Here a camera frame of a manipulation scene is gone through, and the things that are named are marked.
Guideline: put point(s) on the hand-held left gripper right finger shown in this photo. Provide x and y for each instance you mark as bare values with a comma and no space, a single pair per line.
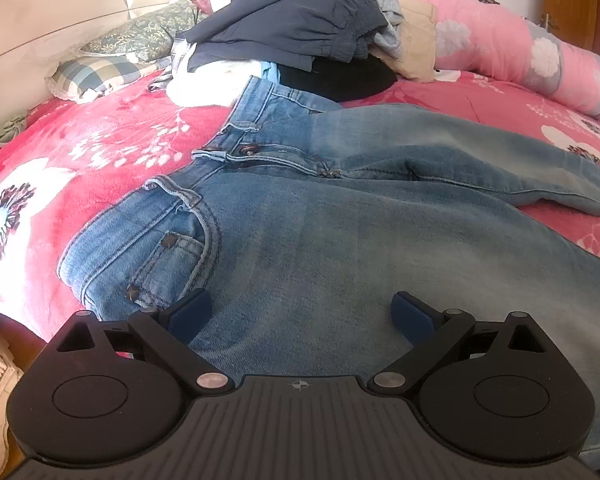
410,312

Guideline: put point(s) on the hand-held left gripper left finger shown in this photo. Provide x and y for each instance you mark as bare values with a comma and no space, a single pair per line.
192,310

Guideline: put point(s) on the blue jeans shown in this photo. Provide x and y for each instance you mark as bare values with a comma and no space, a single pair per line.
305,235

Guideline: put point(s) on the white fluffy garment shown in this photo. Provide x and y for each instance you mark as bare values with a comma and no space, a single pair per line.
205,82

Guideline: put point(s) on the red floral blanket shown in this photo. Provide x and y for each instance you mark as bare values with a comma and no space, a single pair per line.
45,125

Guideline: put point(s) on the black garment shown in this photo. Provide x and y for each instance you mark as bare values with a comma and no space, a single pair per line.
340,80

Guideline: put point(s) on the light blue garment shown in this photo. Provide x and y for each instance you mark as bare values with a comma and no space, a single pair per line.
270,72

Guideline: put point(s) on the plaid garment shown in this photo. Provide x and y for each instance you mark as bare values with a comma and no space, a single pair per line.
180,55

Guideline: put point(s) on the checked pillow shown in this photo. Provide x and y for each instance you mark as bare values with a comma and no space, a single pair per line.
90,75

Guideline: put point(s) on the pale green pillow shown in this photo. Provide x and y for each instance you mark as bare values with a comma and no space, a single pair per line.
2,135

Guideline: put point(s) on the beige pants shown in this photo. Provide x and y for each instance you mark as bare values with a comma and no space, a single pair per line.
417,40

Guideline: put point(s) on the green floral pillow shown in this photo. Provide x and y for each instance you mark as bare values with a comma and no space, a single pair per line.
135,35

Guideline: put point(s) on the pink floral rolled quilt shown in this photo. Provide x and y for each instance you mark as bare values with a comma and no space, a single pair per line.
490,35

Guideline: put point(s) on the navy elastic-waist garment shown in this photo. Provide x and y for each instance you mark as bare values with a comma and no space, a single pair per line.
290,15

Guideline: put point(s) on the pink and beige headboard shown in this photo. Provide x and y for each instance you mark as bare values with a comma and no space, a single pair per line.
55,10

